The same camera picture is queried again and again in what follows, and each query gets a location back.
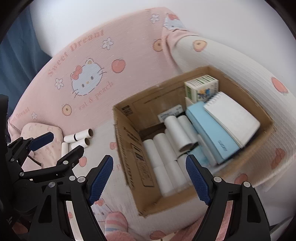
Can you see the pink printed bed sheet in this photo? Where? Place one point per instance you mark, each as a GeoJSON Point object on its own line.
{"type": "Point", "coordinates": [127, 46]}

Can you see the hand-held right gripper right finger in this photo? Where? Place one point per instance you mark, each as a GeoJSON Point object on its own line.
{"type": "Point", "coordinates": [198, 183]}

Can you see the light blue pack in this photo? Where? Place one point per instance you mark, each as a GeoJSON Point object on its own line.
{"type": "Point", "coordinates": [196, 154]}

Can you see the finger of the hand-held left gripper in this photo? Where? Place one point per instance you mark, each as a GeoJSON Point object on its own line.
{"type": "Point", "coordinates": [42, 140]}
{"type": "Point", "coordinates": [69, 160]}

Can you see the green and white box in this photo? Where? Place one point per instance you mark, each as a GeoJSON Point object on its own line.
{"type": "Point", "coordinates": [198, 87]}

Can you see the white paper roll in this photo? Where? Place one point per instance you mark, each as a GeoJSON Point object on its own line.
{"type": "Point", "coordinates": [77, 136]}
{"type": "Point", "coordinates": [79, 144]}
{"type": "Point", "coordinates": [65, 149]}

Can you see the pile of white rolls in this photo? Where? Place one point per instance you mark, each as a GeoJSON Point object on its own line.
{"type": "Point", "coordinates": [161, 148]}

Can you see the light blue case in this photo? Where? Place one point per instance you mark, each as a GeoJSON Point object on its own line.
{"type": "Point", "coordinates": [208, 129]}

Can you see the small white box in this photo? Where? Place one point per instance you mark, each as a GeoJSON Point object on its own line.
{"type": "Point", "coordinates": [188, 103]}

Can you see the white spiral notebook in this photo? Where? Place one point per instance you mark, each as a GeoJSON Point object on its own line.
{"type": "Point", "coordinates": [233, 118]}

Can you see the white labelled packet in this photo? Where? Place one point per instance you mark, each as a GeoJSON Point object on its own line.
{"type": "Point", "coordinates": [168, 114]}

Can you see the cardboard box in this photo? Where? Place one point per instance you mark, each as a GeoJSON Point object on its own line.
{"type": "Point", "coordinates": [129, 148]}

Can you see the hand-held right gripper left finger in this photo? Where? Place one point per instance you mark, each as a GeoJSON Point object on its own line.
{"type": "Point", "coordinates": [101, 179]}

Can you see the blue curtain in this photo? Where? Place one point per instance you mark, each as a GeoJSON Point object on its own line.
{"type": "Point", "coordinates": [18, 58]}

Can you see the pink striped fuzzy sock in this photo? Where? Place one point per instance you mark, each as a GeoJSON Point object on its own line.
{"type": "Point", "coordinates": [115, 226]}

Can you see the pink pillow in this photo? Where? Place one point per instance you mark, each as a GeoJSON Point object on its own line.
{"type": "Point", "coordinates": [34, 128]}

